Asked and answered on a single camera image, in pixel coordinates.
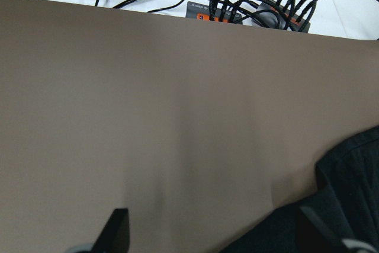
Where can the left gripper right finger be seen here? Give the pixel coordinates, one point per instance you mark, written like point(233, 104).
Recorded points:
point(314, 235)

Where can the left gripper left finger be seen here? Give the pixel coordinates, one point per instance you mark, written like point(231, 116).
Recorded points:
point(114, 237)

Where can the black printed t-shirt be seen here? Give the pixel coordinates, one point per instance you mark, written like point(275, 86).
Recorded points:
point(346, 200)

